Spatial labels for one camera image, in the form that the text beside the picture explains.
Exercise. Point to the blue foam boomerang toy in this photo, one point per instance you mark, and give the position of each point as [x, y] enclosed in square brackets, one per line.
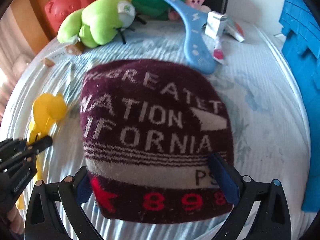
[195, 50]

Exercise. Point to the green caterpillar plush toy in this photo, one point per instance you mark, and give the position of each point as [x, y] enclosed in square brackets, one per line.
[99, 22]

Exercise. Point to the yellow plastic toy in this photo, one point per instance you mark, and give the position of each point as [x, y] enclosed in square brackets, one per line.
[47, 109]

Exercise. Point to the red teal medicine box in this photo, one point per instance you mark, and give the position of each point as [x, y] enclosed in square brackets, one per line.
[235, 30]

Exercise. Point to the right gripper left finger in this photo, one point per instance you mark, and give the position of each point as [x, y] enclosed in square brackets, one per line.
[43, 220]

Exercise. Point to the small grey white box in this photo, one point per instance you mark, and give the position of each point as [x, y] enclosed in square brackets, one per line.
[215, 24]

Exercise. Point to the maroon knit beanie hat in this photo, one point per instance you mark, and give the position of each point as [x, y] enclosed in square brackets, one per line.
[148, 129]

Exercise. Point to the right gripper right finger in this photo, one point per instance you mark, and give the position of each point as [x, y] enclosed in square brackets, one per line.
[272, 220]

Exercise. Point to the pink white ointment tube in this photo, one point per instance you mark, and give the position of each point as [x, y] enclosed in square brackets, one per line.
[218, 54]

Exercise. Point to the blue plastic storage crate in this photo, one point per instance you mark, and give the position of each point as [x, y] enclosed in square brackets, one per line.
[301, 50]

